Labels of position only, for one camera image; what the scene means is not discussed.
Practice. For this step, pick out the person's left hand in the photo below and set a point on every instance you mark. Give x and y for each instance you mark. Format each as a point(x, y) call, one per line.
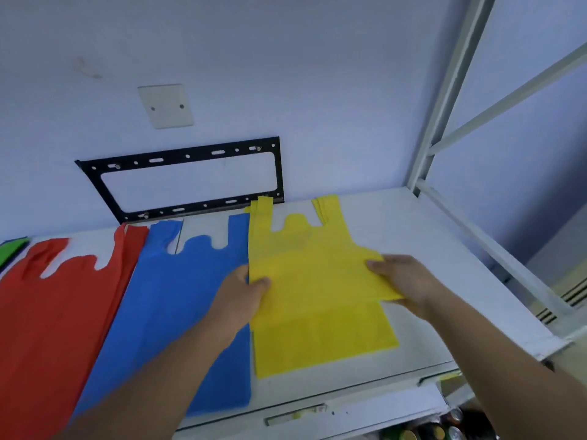
point(234, 306)

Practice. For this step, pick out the person's right hand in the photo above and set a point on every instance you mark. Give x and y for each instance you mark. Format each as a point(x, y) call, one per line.
point(408, 279)

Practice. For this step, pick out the person's left thumb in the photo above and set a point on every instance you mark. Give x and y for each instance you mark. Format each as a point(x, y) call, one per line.
point(260, 284)

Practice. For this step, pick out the person's right thumb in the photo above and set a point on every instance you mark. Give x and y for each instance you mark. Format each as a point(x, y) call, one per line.
point(378, 267)

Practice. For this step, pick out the yellow non-woven vest bag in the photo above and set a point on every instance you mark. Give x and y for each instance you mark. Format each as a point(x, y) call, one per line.
point(312, 270)
point(321, 343)

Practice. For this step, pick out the person's right forearm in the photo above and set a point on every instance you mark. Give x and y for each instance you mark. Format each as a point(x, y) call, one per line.
point(495, 371)

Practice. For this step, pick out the person's left forearm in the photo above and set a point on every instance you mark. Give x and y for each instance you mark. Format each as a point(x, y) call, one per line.
point(151, 389)

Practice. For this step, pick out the blue non-woven vest bag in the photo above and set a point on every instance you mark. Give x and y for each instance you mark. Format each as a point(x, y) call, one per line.
point(183, 306)

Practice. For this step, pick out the shelf edge label holder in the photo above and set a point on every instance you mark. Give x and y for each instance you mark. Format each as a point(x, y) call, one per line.
point(296, 414)

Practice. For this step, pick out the drink can with silver top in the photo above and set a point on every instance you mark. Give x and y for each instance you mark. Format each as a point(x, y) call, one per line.
point(455, 414)
point(455, 433)

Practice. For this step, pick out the white air vent grille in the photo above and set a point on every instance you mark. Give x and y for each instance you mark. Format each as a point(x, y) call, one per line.
point(562, 302)

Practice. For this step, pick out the red non-woven vest bag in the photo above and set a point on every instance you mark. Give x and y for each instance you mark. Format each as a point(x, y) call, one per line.
point(55, 325)

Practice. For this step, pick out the green non-woven bag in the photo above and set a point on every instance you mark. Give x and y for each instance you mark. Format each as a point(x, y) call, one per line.
point(11, 249)

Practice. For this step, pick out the black wall mount bracket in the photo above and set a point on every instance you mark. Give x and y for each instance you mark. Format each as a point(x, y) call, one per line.
point(183, 155)

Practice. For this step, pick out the white blank wall plate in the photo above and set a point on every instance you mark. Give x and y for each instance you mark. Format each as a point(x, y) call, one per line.
point(166, 106)

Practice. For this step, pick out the white metal shelf frame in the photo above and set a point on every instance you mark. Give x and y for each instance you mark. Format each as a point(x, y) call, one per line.
point(451, 73)

